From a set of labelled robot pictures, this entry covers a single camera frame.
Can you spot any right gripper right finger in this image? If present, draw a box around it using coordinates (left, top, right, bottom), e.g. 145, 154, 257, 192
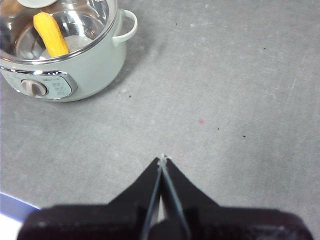
147, 157, 314, 240

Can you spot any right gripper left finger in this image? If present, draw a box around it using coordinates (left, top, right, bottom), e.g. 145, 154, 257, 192
16, 157, 162, 240

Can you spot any yellow corn cob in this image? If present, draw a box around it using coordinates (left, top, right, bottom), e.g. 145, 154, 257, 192
33, 11, 70, 58

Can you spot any pale green electric cooking pot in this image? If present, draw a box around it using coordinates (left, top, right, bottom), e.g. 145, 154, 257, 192
0, 0, 138, 103

